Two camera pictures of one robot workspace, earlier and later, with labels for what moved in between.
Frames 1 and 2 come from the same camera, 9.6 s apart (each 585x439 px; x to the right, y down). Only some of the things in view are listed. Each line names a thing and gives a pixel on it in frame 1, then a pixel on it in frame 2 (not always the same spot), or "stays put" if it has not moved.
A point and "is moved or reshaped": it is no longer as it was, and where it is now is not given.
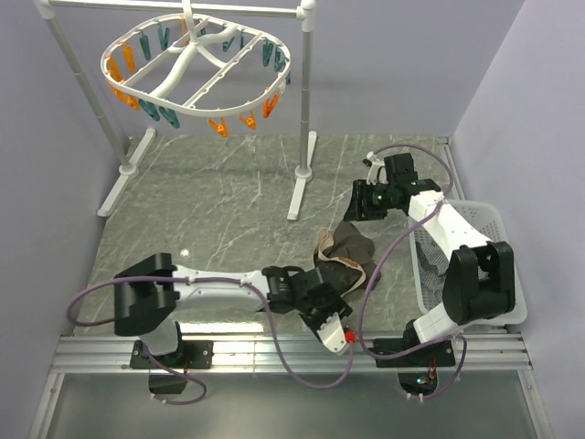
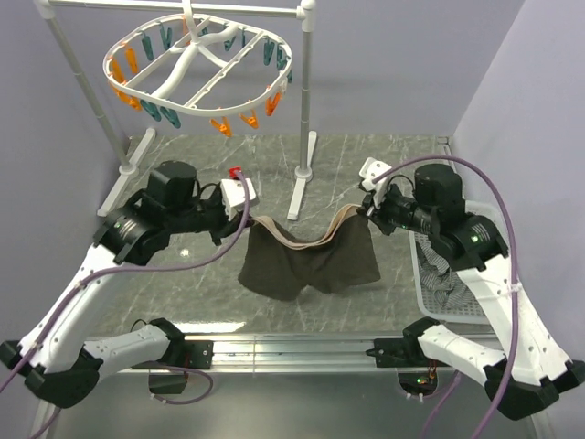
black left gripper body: [315, 312] to [208, 215]
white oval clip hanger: [196, 66] stays put
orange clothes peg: [249, 122] stays put
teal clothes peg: [171, 115] stays put
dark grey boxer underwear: [344, 259] is moved or reshaped
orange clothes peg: [221, 129] stays put
